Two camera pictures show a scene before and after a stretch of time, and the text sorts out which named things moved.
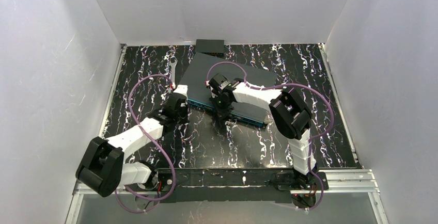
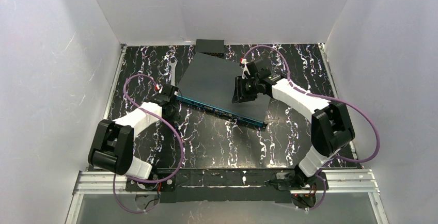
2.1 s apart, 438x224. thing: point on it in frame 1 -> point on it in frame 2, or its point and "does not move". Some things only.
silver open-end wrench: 173,66 does not move
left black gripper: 181,112 -> 172,97
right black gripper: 221,109 -> 246,88
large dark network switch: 203,67 does not move
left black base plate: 165,181 does not move
